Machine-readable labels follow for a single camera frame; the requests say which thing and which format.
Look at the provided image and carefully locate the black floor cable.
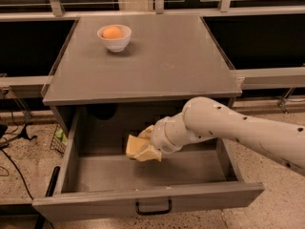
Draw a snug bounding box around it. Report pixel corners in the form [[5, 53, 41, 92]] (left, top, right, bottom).
[[0, 145, 35, 200]]

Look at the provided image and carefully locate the wire basket with green item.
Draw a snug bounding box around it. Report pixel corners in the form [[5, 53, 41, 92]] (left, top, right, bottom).
[[50, 125, 68, 156]]

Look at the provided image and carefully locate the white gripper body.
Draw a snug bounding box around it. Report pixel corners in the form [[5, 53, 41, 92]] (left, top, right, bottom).
[[151, 116, 183, 154]]

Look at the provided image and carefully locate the black bar beside drawer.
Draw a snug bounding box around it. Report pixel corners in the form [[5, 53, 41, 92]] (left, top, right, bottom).
[[33, 165, 61, 229]]

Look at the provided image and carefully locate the black drawer handle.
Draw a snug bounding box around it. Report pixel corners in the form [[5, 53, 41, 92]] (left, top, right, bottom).
[[135, 199, 173, 216]]

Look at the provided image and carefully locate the black stand base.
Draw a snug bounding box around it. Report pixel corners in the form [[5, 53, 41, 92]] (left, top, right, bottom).
[[0, 110, 38, 145]]

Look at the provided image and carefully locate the yellow sponge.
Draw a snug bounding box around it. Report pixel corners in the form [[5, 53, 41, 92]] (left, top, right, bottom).
[[126, 135, 149, 158]]

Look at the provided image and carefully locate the orange fruit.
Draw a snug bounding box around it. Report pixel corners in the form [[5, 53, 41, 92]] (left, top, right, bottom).
[[102, 26, 123, 39]]

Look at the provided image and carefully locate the white ceramic bowl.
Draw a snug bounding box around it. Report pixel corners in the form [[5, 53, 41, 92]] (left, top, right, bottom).
[[97, 25, 132, 52]]

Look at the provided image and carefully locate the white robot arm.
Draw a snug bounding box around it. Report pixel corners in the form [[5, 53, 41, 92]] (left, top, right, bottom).
[[126, 97, 305, 176]]

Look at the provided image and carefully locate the open grey top drawer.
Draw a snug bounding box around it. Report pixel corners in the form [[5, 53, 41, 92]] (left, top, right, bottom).
[[31, 99, 266, 223]]

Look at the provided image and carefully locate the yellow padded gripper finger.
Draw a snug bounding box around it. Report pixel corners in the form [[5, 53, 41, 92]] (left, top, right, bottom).
[[138, 125, 153, 139], [132, 144, 162, 161]]

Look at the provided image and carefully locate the grey cabinet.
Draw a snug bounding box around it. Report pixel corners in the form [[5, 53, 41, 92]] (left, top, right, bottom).
[[43, 15, 241, 108]]

